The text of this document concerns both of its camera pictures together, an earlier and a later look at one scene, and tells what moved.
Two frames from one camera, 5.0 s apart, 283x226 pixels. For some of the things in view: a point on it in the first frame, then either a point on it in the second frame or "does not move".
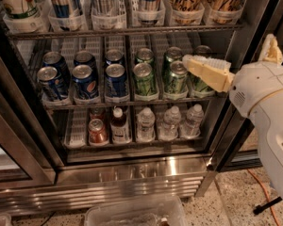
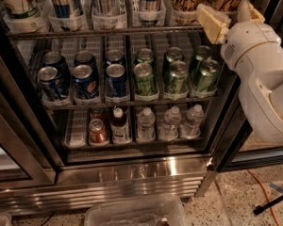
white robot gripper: (260, 85) -> (249, 40)
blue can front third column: (116, 84) does not move
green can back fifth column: (173, 54) does not move
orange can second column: (186, 3) does not move
